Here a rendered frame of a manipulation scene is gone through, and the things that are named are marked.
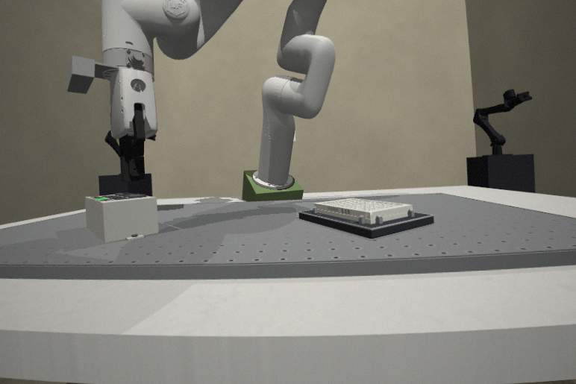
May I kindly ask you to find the white microplate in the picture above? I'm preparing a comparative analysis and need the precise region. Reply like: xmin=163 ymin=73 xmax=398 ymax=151
xmin=314 ymin=198 xmax=413 ymax=224

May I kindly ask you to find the white operator panel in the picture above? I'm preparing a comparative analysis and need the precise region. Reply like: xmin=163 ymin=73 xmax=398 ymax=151
xmin=85 ymin=192 xmax=159 ymax=243

